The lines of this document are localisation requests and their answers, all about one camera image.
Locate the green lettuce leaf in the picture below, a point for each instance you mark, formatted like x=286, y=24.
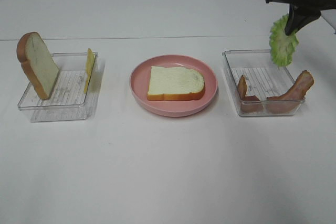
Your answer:
x=282, y=46

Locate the long bacon strip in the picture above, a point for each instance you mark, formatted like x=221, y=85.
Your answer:
x=286, y=102

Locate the short bacon strip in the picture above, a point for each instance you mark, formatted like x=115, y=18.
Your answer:
x=248, y=103

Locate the bread slice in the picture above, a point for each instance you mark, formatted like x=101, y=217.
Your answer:
x=37, y=64
x=175, y=84

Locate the yellow cheese slice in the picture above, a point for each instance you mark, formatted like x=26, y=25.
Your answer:
x=89, y=67

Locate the right clear plastic container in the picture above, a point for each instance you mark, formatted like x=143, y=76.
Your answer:
x=264, y=78

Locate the clear plastic container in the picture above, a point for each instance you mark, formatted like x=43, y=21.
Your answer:
x=73, y=98
x=264, y=78

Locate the pink round plate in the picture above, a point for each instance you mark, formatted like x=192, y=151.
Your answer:
x=140, y=78

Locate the left clear plastic container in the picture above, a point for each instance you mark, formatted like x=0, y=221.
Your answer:
x=73, y=98

